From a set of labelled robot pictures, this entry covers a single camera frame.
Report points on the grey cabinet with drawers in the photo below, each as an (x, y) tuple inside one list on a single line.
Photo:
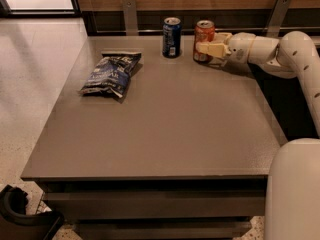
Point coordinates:
[(184, 155)]

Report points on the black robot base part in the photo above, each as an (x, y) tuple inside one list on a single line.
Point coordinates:
[(15, 224)]

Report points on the metal wall bracket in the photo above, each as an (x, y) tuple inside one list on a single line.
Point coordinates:
[(277, 17), (130, 17)]

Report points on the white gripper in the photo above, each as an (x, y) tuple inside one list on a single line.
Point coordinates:
[(240, 47)]

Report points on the right metal wall bracket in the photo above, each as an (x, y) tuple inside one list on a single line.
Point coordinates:
[(277, 17)]

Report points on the red coke can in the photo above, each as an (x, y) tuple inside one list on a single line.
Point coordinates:
[(204, 32)]

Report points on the blue chip bag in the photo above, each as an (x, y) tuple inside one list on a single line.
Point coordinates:
[(112, 73)]

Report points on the blue pepsi can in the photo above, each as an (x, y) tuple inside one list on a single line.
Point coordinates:
[(171, 37)]

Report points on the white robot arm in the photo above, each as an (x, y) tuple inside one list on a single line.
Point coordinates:
[(292, 210)]

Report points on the left metal wall bracket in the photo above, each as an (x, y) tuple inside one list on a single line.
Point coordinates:
[(130, 17)]

